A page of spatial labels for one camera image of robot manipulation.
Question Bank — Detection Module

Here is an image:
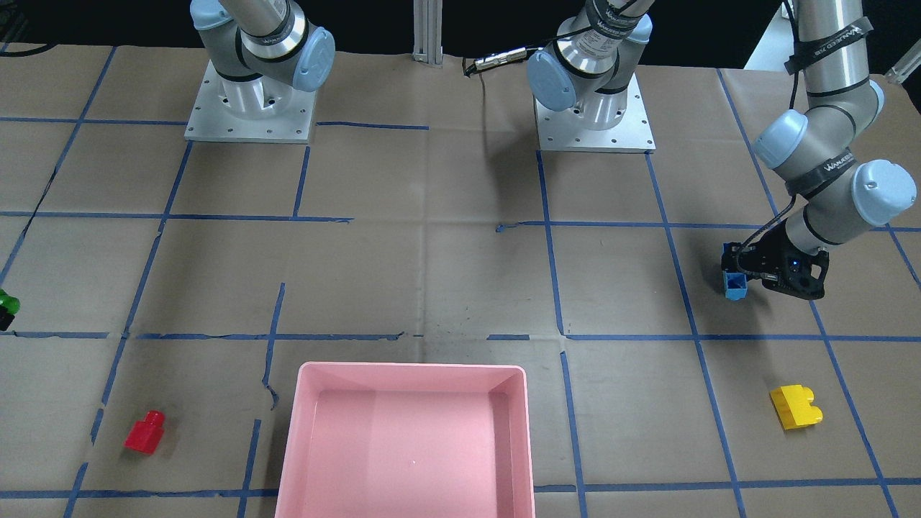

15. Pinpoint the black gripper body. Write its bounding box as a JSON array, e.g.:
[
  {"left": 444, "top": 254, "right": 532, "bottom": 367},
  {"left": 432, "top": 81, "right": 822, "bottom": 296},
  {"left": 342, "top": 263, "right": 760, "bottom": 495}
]
[{"left": 722, "top": 230, "right": 830, "bottom": 299}]

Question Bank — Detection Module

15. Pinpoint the blue toy block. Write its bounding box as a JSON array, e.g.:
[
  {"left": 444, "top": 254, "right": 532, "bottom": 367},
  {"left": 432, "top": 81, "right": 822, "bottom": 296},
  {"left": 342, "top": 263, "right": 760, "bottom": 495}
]
[{"left": 722, "top": 271, "right": 749, "bottom": 301}]

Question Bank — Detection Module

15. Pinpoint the yellow toy block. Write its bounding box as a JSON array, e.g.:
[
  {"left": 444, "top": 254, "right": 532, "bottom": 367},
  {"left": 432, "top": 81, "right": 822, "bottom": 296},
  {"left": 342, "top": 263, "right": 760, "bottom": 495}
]
[{"left": 769, "top": 384, "right": 825, "bottom": 431}]

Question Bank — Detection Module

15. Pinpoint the red toy block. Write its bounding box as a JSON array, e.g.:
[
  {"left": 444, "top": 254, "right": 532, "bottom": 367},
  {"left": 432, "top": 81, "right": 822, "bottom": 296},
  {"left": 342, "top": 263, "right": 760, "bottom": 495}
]
[{"left": 124, "top": 410, "right": 165, "bottom": 455}]

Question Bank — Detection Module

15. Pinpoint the green toy block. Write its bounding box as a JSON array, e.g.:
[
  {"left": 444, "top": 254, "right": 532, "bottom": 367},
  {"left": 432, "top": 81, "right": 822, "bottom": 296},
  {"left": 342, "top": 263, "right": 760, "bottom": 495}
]
[{"left": 0, "top": 289, "right": 21, "bottom": 322}]

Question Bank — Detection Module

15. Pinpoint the pink plastic box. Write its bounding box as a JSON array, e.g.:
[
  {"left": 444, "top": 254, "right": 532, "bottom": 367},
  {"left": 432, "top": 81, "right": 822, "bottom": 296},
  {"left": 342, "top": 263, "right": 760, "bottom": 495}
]
[{"left": 274, "top": 362, "right": 536, "bottom": 517}]

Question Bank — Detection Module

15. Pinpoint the aluminium frame post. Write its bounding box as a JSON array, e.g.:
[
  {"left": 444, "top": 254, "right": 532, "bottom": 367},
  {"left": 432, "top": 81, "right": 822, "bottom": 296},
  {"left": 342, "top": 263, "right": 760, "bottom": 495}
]
[{"left": 412, "top": 0, "right": 443, "bottom": 68}]

